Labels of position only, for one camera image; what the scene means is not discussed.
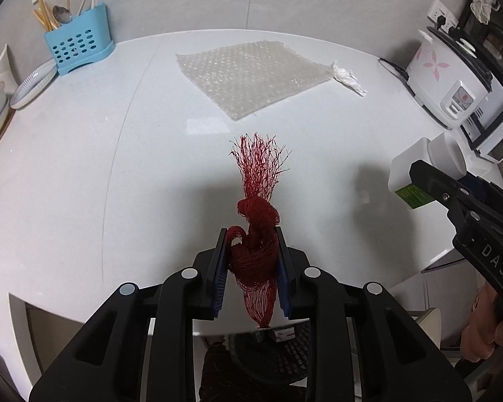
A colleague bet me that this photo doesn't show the white green pill bottle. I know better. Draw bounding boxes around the white green pill bottle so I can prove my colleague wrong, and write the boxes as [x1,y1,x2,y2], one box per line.
[388,133,467,209]

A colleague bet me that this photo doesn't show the white microwave oven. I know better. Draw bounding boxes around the white microwave oven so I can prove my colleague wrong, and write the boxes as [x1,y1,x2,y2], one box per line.
[461,108,503,164]

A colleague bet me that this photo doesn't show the person's right hand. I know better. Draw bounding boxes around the person's right hand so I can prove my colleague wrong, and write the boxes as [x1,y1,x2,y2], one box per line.
[461,282,503,363]

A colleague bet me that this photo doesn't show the bubble wrap sheet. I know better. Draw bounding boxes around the bubble wrap sheet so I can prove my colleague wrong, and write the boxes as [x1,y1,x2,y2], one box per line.
[176,41,333,121]

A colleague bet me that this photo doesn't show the blue utensil holder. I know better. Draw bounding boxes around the blue utensil holder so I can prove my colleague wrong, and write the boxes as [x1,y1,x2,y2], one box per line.
[43,3,115,76]

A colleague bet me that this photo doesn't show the white rice cooker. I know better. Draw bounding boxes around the white rice cooker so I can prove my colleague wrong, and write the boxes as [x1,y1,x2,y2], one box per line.
[404,25,503,131]

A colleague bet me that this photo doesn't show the black power cable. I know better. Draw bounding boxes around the black power cable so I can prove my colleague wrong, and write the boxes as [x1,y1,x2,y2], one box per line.
[377,57,421,102]

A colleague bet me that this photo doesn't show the hanging white cloth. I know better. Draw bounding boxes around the hanging white cloth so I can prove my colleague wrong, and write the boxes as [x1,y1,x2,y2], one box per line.
[470,0,501,24]

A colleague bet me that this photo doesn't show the right wall socket plate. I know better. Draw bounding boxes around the right wall socket plate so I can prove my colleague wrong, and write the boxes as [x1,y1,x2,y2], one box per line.
[427,0,458,33]

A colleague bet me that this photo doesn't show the white tissue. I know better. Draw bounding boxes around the white tissue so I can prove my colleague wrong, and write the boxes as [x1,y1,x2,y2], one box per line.
[331,61,367,97]

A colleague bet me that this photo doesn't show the dark green trash basket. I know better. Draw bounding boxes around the dark green trash basket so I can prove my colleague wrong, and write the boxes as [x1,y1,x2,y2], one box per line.
[199,321,311,401]

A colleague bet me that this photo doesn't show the red mesh net bag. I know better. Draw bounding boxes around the red mesh net bag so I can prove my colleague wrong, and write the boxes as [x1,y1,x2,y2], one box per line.
[226,133,289,329]

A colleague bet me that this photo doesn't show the blue rimmed plate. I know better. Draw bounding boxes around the blue rimmed plate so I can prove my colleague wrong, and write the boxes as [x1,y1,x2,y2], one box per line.
[10,60,58,110]

